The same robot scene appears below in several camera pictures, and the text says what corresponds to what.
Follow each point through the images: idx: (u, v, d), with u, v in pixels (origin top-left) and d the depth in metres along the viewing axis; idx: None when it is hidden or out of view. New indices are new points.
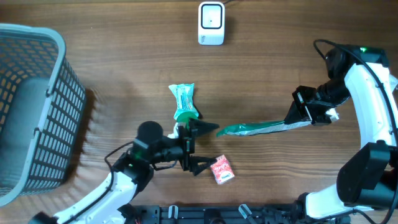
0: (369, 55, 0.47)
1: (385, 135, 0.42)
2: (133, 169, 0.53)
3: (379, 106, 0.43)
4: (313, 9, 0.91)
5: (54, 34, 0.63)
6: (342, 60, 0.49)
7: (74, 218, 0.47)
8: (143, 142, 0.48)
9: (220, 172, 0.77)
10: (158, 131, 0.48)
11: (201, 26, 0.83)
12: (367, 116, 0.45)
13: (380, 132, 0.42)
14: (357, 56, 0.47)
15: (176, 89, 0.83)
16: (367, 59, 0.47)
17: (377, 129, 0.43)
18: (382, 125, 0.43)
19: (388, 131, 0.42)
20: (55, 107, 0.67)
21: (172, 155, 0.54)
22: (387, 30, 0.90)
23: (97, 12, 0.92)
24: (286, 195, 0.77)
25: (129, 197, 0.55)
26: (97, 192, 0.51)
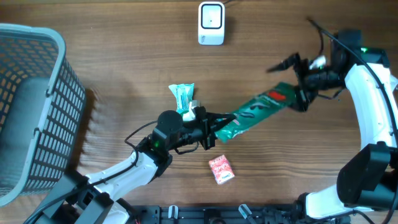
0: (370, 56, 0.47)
1: (386, 136, 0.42)
2: (154, 153, 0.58)
3: (379, 107, 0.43)
4: (313, 9, 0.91)
5: (54, 34, 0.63)
6: (343, 60, 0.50)
7: (104, 182, 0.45)
8: (161, 132, 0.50)
9: (219, 172, 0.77)
10: (178, 121, 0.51)
11: (201, 26, 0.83)
12: (367, 116, 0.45)
13: (380, 133, 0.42)
14: (358, 55, 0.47)
15: (176, 89, 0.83)
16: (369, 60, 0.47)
17: (377, 129, 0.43)
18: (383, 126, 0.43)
19: (388, 132, 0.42)
20: (55, 107, 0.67)
21: (192, 138, 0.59)
22: (386, 30, 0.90)
23: (98, 12, 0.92)
24: (286, 195, 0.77)
25: (146, 179, 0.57)
26: (122, 165, 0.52)
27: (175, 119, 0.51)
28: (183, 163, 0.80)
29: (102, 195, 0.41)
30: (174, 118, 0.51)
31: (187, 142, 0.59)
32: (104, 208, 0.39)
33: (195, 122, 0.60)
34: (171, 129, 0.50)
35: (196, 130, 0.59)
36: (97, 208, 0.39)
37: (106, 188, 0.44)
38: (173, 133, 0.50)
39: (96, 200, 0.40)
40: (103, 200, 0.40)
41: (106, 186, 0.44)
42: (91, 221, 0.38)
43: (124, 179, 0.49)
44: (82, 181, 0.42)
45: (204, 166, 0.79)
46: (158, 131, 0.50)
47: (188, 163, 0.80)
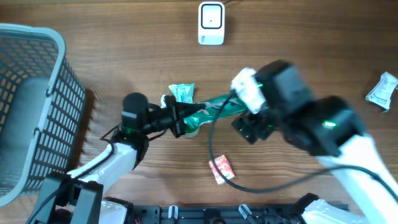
0: (286, 73, 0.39)
1: None
2: (129, 140, 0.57)
3: None
4: (313, 8, 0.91)
5: (54, 34, 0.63)
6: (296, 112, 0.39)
7: (87, 172, 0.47)
8: (130, 114, 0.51)
9: (220, 172, 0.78)
10: (143, 102, 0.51)
11: (201, 27, 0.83)
12: None
13: None
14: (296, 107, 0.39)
15: (176, 89, 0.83)
16: (284, 84, 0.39)
17: None
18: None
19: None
20: (55, 107, 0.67)
21: (163, 124, 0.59)
22: (386, 30, 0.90)
23: (98, 12, 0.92)
24: (286, 195, 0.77)
25: (130, 163, 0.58)
26: (99, 157, 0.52)
27: (141, 102, 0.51)
28: (183, 163, 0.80)
29: (89, 183, 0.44)
30: (142, 101, 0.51)
31: (158, 127, 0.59)
32: (96, 191, 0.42)
33: (166, 109, 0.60)
34: (138, 109, 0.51)
35: (166, 117, 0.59)
36: (89, 193, 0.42)
37: (90, 177, 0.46)
38: (142, 112, 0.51)
39: (84, 188, 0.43)
40: (92, 185, 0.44)
41: (88, 178, 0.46)
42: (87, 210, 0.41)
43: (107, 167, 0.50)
44: (65, 178, 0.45)
45: (204, 165, 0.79)
46: (127, 114, 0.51)
47: (188, 163, 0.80)
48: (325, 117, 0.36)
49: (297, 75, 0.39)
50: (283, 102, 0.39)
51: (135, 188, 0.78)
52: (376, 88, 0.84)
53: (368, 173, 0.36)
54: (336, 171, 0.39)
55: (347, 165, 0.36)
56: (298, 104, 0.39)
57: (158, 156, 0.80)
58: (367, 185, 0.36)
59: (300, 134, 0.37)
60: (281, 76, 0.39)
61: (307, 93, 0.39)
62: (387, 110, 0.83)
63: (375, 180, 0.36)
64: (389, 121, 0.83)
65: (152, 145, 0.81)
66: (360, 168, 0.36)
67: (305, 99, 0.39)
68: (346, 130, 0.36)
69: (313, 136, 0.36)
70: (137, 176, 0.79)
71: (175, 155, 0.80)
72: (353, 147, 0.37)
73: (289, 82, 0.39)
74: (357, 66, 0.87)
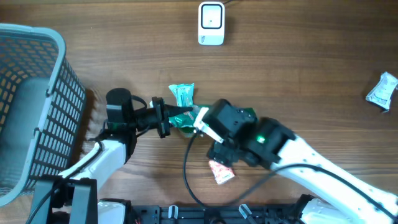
0: (224, 111, 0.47)
1: (373, 213, 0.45)
2: (115, 136, 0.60)
3: (367, 210, 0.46)
4: (313, 8, 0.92)
5: (55, 35, 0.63)
6: (238, 136, 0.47)
7: (78, 170, 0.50)
8: (114, 106, 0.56)
9: (219, 172, 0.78)
10: (124, 93, 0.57)
11: (201, 27, 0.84)
12: (344, 208, 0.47)
13: (368, 215, 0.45)
14: (236, 134, 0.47)
15: (176, 89, 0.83)
16: (224, 119, 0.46)
17: (358, 213, 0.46)
18: (362, 211, 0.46)
19: (372, 208, 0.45)
20: (55, 107, 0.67)
21: (147, 121, 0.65)
22: (386, 30, 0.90)
23: (98, 12, 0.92)
24: (286, 195, 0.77)
25: (120, 158, 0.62)
26: (89, 154, 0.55)
27: (124, 94, 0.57)
28: (182, 163, 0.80)
29: (83, 179, 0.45)
30: (123, 94, 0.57)
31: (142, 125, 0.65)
32: (90, 185, 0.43)
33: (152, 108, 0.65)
34: (122, 99, 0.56)
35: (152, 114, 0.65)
36: (84, 189, 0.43)
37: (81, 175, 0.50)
38: (125, 104, 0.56)
39: (77, 185, 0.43)
40: (84, 182, 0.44)
41: (80, 175, 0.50)
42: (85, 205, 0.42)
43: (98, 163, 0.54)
44: (57, 178, 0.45)
45: (204, 166, 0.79)
46: (111, 107, 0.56)
47: (187, 163, 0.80)
48: (257, 134, 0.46)
49: (231, 107, 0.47)
50: (229, 133, 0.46)
51: (135, 188, 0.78)
52: (376, 88, 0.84)
53: (310, 167, 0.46)
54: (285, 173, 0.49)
55: (290, 164, 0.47)
56: (240, 130, 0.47)
57: (158, 156, 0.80)
58: (312, 176, 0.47)
59: (245, 155, 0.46)
60: (219, 114, 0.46)
61: (244, 117, 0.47)
62: (387, 110, 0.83)
63: (316, 170, 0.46)
64: (390, 120, 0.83)
65: (151, 145, 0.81)
66: (300, 165, 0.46)
67: (245, 124, 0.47)
68: (280, 140, 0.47)
69: (256, 154, 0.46)
70: (137, 175, 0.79)
71: (173, 155, 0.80)
72: (289, 149, 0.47)
73: (228, 117, 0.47)
74: (357, 66, 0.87)
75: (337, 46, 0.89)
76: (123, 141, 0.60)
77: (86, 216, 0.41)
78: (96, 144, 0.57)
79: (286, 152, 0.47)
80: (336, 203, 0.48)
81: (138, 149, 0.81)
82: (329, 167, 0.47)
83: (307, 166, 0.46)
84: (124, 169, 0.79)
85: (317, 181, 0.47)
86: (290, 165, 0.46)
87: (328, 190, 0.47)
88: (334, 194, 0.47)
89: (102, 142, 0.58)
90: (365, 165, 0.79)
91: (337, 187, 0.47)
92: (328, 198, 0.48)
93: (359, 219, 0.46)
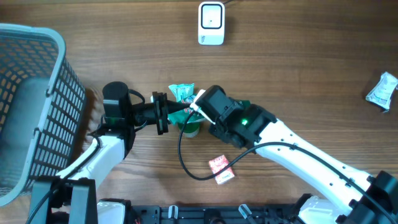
0: (216, 96, 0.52)
1: (346, 189, 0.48)
2: (113, 131, 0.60)
3: (339, 186, 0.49)
4: (313, 8, 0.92)
5: (55, 35, 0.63)
6: (227, 120, 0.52)
7: (77, 170, 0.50)
8: (111, 100, 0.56)
9: (219, 172, 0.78)
10: (122, 88, 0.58)
11: (201, 27, 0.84)
12: (322, 186, 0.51)
13: (341, 191, 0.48)
14: (225, 117, 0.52)
15: (176, 89, 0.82)
16: (216, 104, 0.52)
17: (332, 190, 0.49)
18: (335, 186, 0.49)
19: (344, 184, 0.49)
20: (55, 107, 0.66)
21: (145, 116, 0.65)
22: (386, 30, 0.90)
23: (98, 12, 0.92)
24: (286, 195, 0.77)
25: (120, 154, 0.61)
26: (88, 152, 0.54)
27: (121, 89, 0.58)
28: (183, 163, 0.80)
29: (81, 179, 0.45)
30: (121, 88, 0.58)
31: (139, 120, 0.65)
32: (87, 185, 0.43)
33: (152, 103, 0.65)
34: (119, 94, 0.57)
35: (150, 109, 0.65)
36: (81, 189, 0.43)
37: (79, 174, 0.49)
38: (122, 98, 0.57)
39: (75, 185, 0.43)
40: (83, 182, 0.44)
41: (78, 175, 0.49)
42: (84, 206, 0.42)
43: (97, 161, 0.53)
44: (55, 180, 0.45)
45: (204, 166, 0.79)
46: (109, 101, 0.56)
47: (188, 162, 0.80)
48: (242, 118, 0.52)
49: (223, 94, 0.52)
50: (218, 116, 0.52)
51: (135, 188, 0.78)
52: (376, 88, 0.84)
53: (286, 145, 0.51)
54: (265, 153, 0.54)
55: (268, 142, 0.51)
56: (229, 116, 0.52)
57: (159, 156, 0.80)
58: (287, 153, 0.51)
59: (232, 137, 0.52)
60: (212, 98, 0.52)
61: (234, 104, 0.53)
62: (387, 110, 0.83)
63: (292, 148, 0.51)
64: (390, 120, 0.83)
65: (152, 145, 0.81)
66: (277, 143, 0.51)
67: (235, 109, 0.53)
68: (262, 124, 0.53)
69: (241, 136, 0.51)
70: (137, 175, 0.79)
71: (173, 155, 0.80)
72: (268, 130, 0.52)
73: (219, 102, 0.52)
74: (357, 65, 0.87)
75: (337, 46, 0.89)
76: (122, 136, 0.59)
77: (84, 216, 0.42)
78: (94, 140, 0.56)
79: (267, 133, 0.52)
80: (311, 180, 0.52)
81: (138, 149, 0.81)
82: (304, 145, 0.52)
83: (283, 143, 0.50)
84: (124, 169, 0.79)
85: (293, 157, 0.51)
86: (268, 142, 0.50)
87: (303, 165, 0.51)
88: (308, 170, 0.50)
89: (100, 138, 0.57)
90: (365, 165, 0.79)
91: (312, 164, 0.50)
92: (306, 176, 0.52)
93: (333, 195, 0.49)
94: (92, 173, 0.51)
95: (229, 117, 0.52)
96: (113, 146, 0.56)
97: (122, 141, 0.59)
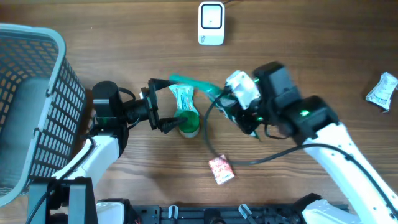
0: (278, 73, 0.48)
1: (388, 219, 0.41)
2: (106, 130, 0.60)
3: (382, 214, 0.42)
4: (313, 8, 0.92)
5: (54, 34, 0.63)
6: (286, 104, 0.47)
7: (73, 170, 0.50)
8: (100, 98, 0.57)
9: (220, 172, 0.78)
10: (111, 86, 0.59)
11: (201, 27, 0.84)
12: (362, 209, 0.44)
13: (382, 219, 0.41)
14: (282, 101, 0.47)
15: (176, 89, 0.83)
16: (276, 81, 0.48)
17: (372, 214, 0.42)
18: (379, 211, 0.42)
19: (388, 214, 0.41)
20: (55, 107, 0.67)
21: (137, 114, 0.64)
22: (386, 30, 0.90)
23: (98, 12, 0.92)
24: (286, 195, 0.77)
25: (115, 153, 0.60)
26: (81, 152, 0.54)
27: (110, 86, 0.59)
28: (182, 163, 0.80)
29: (78, 178, 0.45)
30: (109, 86, 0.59)
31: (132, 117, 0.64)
32: (84, 183, 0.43)
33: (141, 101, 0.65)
34: (108, 93, 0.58)
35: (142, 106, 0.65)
36: (79, 188, 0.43)
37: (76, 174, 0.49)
38: (112, 97, 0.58)
39: (72, 184, 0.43)
40: (79, 180, 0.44)
41: (74, 175, 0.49)
42: (82, 205, 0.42)
43: (92, 160, 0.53)
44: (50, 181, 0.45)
45: (204, 166, 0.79)
46: (99, 101, 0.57)
47: (187, 162, 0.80)
48: (303, 107, 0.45)
49: (286, 74, 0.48)
50: (273, 97, 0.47)
51: (135, 188, 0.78)
52: (376, 88, 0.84)
53: (342, 153, 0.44)
54: (314, 152, 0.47)
55: (323, 143, 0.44)
56: (287, 100, 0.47)
57: (158, 156, 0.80)
58: (341, 163, 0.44)
59: (283, 123, 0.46)
60: (273, 74, 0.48)
61: (296, 90, 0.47)
62: (387, 110, 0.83)
63: (347, 158, 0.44)
64: (390, 120, 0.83)
65: (150, 145, 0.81)
66: (333, 147, 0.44)
67: (295, 96, 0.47)
68: (323, 120, 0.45)
69: (294, 125, 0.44)
70: (137, 175, 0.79)
71: (173, 155, 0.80)
72: (329, 132, 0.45)
73: (280, 82, 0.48)
74: (357, 65, 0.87)
75: (337, 46, 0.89)
76: (115, 135, 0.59)
77: (84, 214, 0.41)
78: (87, 140, 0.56)
79: (326, 133, 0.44)
80: (355, 200, 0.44)
81: (138, 149, 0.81)
82: (363, 162, 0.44)
83: (337, 150, 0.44)
84: (124, 169, 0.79)
85: (344, 170, 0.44)
86: (323, 144, 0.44)
87: (351, 180, 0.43)
88: (356, 186, 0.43)
89: (92, 138, 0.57)
90: None
91: (362, 182, 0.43)
92: (348, 191, 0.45)
93: (370, 219, 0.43)
94: (89, 173, 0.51)
95: (289, 102, 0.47)
96: (107, 145, 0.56)
97: (115, 139, 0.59)
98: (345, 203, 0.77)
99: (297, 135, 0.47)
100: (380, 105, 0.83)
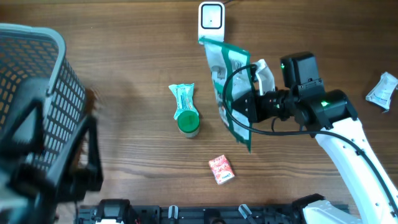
0: (306, 62, 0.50)
1: (389, 218, 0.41)
2: None
3: (384, 211, 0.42)
4: (313, 9, 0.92)
5: (55, 35, 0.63)
6: (308, 94, 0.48)
7: None
8: None
9: (220, 172, 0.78)
10: None
11: (201, 26, 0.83)
12: (365, 205, 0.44)
13: (383, 216, 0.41)
14: (305, 89, 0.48)
15: (176, 89, 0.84)
16: (302, 70, 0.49)
17: (374, 210, 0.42)
18: (380, 208, 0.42)
19: (390, 212, 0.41)
20: (55, 107, 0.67)
21: None
22: (386, 30, 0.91)
23: (98, 12, 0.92)
24: (286, 195, 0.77)
25: None
26: None
27: None
28: (183, 163, 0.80)
29: None
30: None
31: None
32: None
33: None
34: None
35: None
36: None
37: None
38: None
39: None
40: None
41: None
42: None
43: None
44: None
45: (204, 165, 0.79)
46: None
47: (188, 162, 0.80)
48: (323, 98, 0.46)
49: (314, 66, 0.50)
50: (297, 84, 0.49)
51: (135, 188, 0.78)
52: (376, 88, 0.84)
53: (353, 146, 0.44)
54: (326, 144, 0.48)
55: (337, 134, 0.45)
56: (310, 89, 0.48)
57: (159, 156, 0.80)
58: (351, 157, 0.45)
59: (302, 110, 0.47)
60: (301, 61, 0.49)
61: (320, 82, 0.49)
62: (387, 109, 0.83)
63: (357, 153, 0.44)
64: (390, 120, 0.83)
65: (151, 145, 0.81)
66: (346, 139, 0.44)
67: (317, 88, 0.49)
68: (340, 114, 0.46)
69: (312, 112, 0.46)
70: (137, 175, 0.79)
71: (173, 155, 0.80)
72: (346, 126, 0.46)
73: (306, 71, 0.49)
74: (357, 65, 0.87)
75: (337, 46, 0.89)
76: None
77: None
78: None
79: (342, 126, 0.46)
80: (359, 195, 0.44)
81: (137, 149, 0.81)
82: (374, 158, 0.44)
83: (351, 143, 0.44)
84: (124, 169, 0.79)
85: (352, 163, 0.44)
86: (337, 135, 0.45)
87: (357, 174, 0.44)
88: (362, 181, 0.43)
89: None
90: None
91: (369, 177, 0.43)
92: (353, 186, 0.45)
93: (370, 214, 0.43)
94: None
95: (309, 92, 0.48)
96: None
97: None
98: (345, 203, 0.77)
99: (311, 126, 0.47)
100: (380, 105, 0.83)
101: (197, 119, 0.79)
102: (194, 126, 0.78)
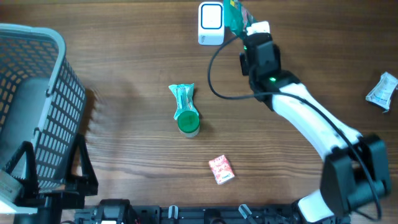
0: (265, 45, 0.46)
1: (335, 140, 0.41)
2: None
3: (329, 135, 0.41)
4: (313, 9, 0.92)
5: (55, 35, 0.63)
6: (264, 75, 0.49)
7: None
8: None
9: (219, 172, 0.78)
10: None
11: (201, 27, 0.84)
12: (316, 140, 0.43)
13: (330, 140, 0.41)
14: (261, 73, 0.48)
15: (176, 89, 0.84)
16: (261, 53, 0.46)
17: (322, 139, 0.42)
18: (326, 134, 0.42)
19: (334, 134, 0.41)
20: (55, 107, 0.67)
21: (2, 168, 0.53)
22: (386, 30, 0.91)
23: (97, 12, 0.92)
24: (286, 195, 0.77)
25: None
26: None
27: None
28: (183, 163, 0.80)
29: None
30: None
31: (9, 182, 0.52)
32: None
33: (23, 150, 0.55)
34: None
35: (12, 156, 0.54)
36: None
37: None
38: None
39: None
40: None
41: None
42: None
43: None
44: None
45: (204, 165, 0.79)
46: None
47: (188, 162, 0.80)
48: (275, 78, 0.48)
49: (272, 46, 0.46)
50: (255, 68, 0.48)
51: (135, 188, 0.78)
52: (376, 88, 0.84)
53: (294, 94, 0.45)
54: (277, 107, 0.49)
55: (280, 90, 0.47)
56: (267, 70, 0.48)
57: (159, 156, 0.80)
58: (295, 106, 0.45)
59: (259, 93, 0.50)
60: (260, 46, 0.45)
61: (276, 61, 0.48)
62: (387, 109, 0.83)
63: (301, 102, 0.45)
64: (390, 120, 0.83)
65: (151, 145, 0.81)
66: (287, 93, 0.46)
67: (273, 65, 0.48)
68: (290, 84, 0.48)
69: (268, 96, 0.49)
70: (137, 175, 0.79)
71: (174, 155, 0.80)
72: (293, 89, 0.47)
73: (265, 53, 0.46)
74: (357, 65, 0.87)
75: (337, 46, 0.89)
76: None
77: None
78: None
79: (290, 89, 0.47)
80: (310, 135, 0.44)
81: (137, 149, 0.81)
82: (314, 102, 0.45)
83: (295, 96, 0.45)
84: (124, 169, 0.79)
85: (300, 113, 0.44)
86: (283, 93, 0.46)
87: (303, 116, 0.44)
88: (308, 120, 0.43)
89: None
90: None
91: (312, 116, 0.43)
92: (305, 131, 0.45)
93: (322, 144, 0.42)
94: None
95: (265, 73, 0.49)
96: None
97: None
98: None
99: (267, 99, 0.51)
100: (380, 105, 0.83)
101: (198, 120, 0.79)
102: (192, 127, 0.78)
